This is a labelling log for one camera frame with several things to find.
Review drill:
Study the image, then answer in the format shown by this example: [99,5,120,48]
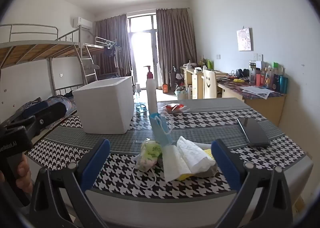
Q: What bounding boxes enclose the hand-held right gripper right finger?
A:
[211,139,293,228]

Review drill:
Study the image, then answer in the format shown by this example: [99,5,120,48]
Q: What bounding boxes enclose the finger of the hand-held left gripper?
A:
[0,115,36,132]
[30,102,67,136]

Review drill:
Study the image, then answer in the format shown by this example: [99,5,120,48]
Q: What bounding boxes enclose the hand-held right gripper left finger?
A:
[29,138,112,228]

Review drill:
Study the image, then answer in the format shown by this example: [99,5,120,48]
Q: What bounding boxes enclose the yellow foam net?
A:
[175,149,216,181]

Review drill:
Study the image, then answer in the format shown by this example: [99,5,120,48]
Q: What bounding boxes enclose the white paper towel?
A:
[176,136,216,171]
[162,144,192,182]

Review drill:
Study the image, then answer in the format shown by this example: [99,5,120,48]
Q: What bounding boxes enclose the green white bag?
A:
[134,139,163,188]

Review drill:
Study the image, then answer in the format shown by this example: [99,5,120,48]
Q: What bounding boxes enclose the white foam box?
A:
[72,76,134,135]

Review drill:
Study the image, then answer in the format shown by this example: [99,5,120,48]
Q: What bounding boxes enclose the blue face mask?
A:
[149,112,173,146]

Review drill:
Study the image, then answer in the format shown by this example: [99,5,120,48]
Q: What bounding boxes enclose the person's left hand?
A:
[14,154,33,194]

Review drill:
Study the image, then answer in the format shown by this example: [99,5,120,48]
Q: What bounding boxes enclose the black smartphone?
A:
[236,117,272,147]

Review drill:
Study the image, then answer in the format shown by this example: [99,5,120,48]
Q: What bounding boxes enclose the houndstooth tablecloth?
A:
[27,97,307,198]

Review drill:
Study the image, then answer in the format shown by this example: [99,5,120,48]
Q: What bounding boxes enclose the large metal bunk bed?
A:
[0,23,100,128]

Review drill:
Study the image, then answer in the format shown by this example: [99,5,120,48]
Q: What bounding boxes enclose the wooden desk patterned top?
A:
[216,75,287,126]

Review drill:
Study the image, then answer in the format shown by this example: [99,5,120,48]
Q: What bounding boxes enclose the clear bottle blue liquid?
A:
[135,82,148,114]

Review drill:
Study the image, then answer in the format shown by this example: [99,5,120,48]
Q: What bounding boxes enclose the red snack packet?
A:
[161,102,187,113]

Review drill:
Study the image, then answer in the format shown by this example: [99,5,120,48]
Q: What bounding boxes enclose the printed papers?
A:
[240,85,275,99]

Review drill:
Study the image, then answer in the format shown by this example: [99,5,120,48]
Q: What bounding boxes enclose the wooden chair smiley face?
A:
[202,69,217,99]

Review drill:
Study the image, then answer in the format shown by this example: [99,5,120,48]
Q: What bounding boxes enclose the bucket with bottles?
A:
[174,85,188,100]

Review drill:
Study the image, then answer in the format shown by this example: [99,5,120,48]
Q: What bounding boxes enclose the hanging dark clothes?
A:
[104,45,118,68]

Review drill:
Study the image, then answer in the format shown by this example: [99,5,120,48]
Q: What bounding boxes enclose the wooden desk with drawers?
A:
[180,67,229,100]

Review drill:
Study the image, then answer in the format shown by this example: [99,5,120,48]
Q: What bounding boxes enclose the small metal bunk bed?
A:
[85,36,133,81]

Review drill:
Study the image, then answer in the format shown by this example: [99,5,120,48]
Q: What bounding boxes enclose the white pump bottle red top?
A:
[143,65,158,115]

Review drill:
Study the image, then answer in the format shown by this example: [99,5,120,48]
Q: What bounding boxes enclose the white air conditioner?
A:
[72,16,93,30]

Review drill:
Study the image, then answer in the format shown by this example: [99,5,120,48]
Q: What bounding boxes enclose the row of bottles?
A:
[249,60,288,94]

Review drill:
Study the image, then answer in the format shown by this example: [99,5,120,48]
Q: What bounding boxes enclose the brown curtain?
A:
[94,14,133,78]
[156,7,198,88]

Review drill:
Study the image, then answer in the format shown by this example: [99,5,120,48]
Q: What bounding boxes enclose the glass balcony door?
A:
[127,13,159,91]

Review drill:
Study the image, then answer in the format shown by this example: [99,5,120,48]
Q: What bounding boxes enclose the cartoon wall picture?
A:
[236,27,253,51]

